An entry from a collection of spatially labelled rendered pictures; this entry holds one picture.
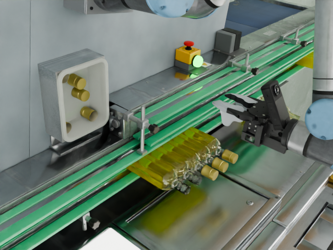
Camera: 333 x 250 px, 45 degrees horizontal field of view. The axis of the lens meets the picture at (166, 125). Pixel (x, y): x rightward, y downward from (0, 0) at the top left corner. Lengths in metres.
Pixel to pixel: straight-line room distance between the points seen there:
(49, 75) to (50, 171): 0.27
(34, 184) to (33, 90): 0.25
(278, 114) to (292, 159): 0.75
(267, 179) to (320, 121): 0.81
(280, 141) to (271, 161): 0.67
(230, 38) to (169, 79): 0.39
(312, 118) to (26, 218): 0.71
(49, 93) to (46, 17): 0.20
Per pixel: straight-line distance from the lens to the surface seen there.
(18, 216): 1.09
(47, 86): 1.14
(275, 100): 0.96
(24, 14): 1.09
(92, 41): 1.25
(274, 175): 1.59
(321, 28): 0.79
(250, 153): 1.68
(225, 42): 1.76
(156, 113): 1.29
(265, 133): 1.01
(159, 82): 1.45
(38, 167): 1.20
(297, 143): 0.95
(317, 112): 0.78
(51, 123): 1.20
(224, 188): 1.42
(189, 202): 1.35
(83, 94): 1.19
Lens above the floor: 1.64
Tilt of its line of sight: 32 degrees down
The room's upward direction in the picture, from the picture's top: 116 degrees clockwise
